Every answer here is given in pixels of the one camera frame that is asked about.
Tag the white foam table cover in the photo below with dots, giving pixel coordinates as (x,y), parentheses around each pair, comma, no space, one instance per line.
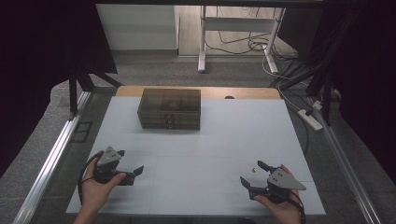
(218,149)

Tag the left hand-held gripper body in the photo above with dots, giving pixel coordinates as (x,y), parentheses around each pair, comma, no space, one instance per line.
(107,157)

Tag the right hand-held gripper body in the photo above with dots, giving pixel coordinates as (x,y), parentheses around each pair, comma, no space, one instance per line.
(283,182)

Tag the black plug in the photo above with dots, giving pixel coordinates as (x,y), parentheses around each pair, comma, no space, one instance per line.
(308,112)

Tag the white power strip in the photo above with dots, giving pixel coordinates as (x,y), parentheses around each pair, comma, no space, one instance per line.
(309,119)

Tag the aluminium rail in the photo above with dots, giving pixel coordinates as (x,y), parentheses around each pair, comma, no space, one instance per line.
(46,171)
(345,161)

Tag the white desk frame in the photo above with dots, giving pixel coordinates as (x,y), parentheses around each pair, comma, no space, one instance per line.
(236,24)

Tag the dark curtain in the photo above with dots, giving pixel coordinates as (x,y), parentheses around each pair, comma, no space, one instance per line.
(37,62)
(370,77)

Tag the person's right hand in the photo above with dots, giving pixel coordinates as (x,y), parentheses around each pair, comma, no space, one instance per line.
(286,213)

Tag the white adapter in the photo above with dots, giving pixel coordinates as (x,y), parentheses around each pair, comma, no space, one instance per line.
(317,105)

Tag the dark floor plate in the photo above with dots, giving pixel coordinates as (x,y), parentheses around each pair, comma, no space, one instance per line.
(81,132)

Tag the white panel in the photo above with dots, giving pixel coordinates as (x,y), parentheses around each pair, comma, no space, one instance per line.
(137,28)

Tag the black metal stand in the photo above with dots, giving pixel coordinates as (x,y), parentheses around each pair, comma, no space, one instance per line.
(73,93)
(326,93)

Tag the person's left hand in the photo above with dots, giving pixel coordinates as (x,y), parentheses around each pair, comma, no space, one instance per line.
(93,194)

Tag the smoky transparent drawer box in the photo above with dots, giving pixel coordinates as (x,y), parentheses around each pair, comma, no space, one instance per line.
(169,101)

